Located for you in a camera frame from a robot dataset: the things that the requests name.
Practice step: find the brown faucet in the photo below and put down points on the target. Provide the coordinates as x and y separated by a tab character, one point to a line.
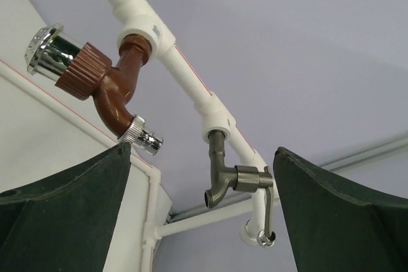
83	71

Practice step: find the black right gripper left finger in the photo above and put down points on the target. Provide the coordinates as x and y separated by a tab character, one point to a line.
65	222

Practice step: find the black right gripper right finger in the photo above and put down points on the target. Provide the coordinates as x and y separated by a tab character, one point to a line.
336	224

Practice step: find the white PVC pipe frame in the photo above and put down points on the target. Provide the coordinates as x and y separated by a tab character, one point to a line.
41	131

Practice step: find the dark bronze installed faucet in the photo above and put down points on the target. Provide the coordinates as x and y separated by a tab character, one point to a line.
242	179

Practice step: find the white installed faucet chrome tip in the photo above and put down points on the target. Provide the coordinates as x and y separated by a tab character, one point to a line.
251	236

